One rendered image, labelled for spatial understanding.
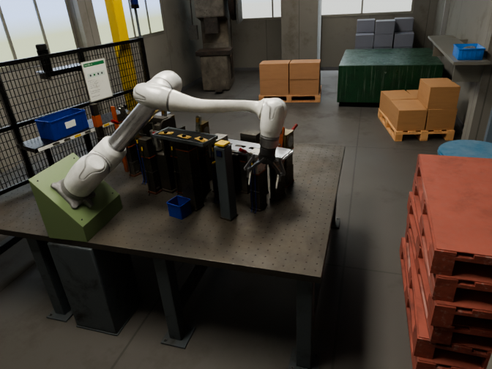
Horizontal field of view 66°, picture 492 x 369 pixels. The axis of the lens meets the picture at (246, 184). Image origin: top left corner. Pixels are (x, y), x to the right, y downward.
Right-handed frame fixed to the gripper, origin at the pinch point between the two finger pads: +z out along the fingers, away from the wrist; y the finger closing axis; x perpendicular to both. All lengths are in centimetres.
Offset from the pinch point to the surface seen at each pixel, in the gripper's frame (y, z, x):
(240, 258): 6.1, 32.0, 19.9
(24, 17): 289, -15, -282
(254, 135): 8, 2, -65
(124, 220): 78, 45, -15
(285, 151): -11.2, 0.9, -42.7
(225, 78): 94, 115, -621
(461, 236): -94, 6, 14
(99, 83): 137, 1, -127
